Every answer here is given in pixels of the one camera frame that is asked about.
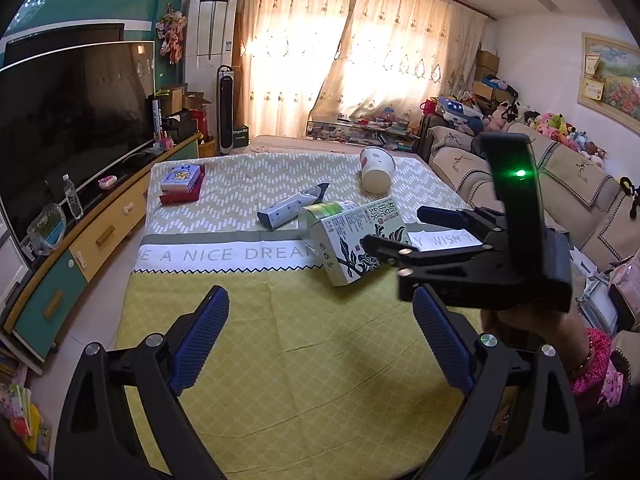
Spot large black television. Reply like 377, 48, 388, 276
1, 41, 155, 238

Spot framed flower painting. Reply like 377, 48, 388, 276
578, 32, 640, 134

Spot white floral paper cup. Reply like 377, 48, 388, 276
359, 146, 396, 195

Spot glass bowl on stand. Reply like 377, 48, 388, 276
27, 204, 66, 256

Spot tv stand cabinet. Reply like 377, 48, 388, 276
1, 133, 201, 375

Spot white standing air conditioner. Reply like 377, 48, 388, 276
183, 0, 236, 122

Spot cream embroidered curtains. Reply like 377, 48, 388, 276
234, 0, 487, 138

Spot pile of plush toys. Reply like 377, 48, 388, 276
482, 101, 606, 168

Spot beige sofa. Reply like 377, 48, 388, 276
416, 116, 639, 271

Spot green tea box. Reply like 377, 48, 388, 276
298, 197, 410, 286

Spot floral beige bed sheet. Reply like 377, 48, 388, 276
240, 134, 426, 158

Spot blue white toothpaste tube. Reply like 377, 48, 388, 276
257, 183, 329, 231

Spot red fire extinguisher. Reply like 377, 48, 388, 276
191, 107, 209, 142

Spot yellow green tablecloth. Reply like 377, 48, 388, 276
116, 153, 462, 479

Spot artificial flower bouquet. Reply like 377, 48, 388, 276
155, 3, 188, 65

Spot blue card box on red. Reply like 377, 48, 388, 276
160, 164, 205, 206

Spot low glass table with books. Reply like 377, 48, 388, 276
306, 108, 419, 152

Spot clear water bottle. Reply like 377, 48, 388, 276
62, 174, 84, 220

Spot black tower fan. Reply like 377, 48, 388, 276
217, 65, 234, 155

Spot person right hand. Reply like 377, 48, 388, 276
480, 302, 593, 377

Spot pink school backpack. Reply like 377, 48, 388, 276
608, 252, 640, 332

